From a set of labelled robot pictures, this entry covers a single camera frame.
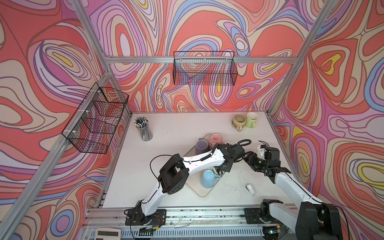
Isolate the black wire basket wall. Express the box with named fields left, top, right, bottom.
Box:
left=62, top=83, right=129, bottom=154
left=173, top=50, right=238, bottom=86

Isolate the black wire basket left wall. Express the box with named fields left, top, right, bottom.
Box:
left=62, top=83, right=129, bottom=154

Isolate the white device with display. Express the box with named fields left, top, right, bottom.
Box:
left=95, top=228, right=122, bottom=240

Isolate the black wire basket back wall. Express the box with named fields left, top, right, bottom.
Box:
left=173, top=50, right=238, bottom=86

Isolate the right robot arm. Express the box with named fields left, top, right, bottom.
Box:
left=244, top=145, right=343, bottom=240

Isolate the pink patterned mug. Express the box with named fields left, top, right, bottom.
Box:
left=208, top=134, right=223, bottom=150

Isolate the purple mug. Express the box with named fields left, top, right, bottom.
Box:
left=195, top=139, right=209, bottom=155

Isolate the metal pen holder cup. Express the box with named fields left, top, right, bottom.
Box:
left=134, top=116, right=153, bottom=142

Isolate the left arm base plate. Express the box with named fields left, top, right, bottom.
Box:
left=124, top=208, right=167, bottom=227

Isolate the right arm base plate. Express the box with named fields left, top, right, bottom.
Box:
left=241, top=208, right=283, bottom=225

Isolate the cream round mug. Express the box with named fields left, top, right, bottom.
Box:
left=232, top=115, right=246, bottom=132

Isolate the light blue mug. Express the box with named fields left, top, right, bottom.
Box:
left=201, top=170, right=221, bottom=189

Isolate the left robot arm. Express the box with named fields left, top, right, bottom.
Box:
left=133, top=143, right=246, bottom=221

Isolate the light green mug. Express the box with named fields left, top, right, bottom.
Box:
left=246, top=112, right=259, bottom=129

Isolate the small white object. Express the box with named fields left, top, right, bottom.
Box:
left=245, top=184, right=256, bottom=196

